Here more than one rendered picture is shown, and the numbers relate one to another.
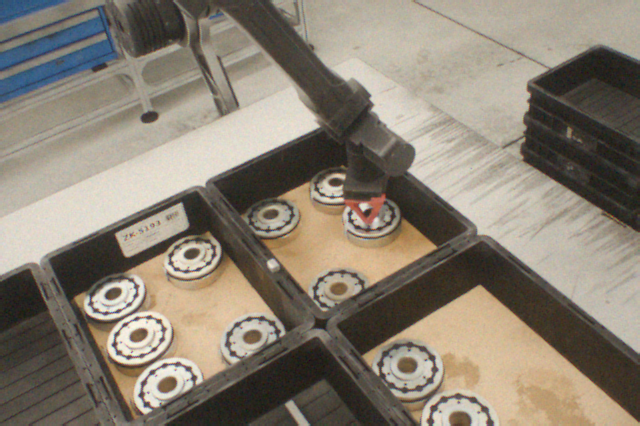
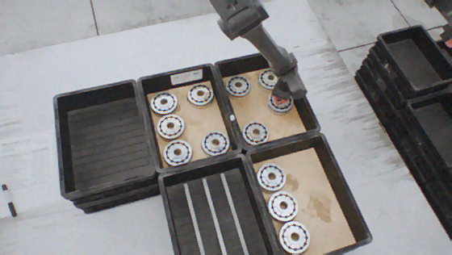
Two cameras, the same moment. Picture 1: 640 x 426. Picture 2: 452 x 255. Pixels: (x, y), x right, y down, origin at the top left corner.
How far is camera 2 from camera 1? 33 cm
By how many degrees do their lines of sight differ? 19
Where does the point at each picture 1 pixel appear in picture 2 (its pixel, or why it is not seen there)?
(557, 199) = (363, 109)
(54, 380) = (133, 131)
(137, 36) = not seen: outside the picture
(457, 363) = (291, 179)
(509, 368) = (310, 188)
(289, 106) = not seen: hidden behind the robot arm
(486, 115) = (357, 26)
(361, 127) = (288, 74)
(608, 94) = (413, 50)
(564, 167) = (377, 78)
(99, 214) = (163, 45)
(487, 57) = not seen: outside the picture
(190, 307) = (194, 116)
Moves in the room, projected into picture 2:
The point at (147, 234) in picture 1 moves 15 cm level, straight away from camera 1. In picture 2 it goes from (183, 77) to (180, 48)
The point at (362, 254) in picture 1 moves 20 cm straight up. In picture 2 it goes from (270, 116) to (279, 87)
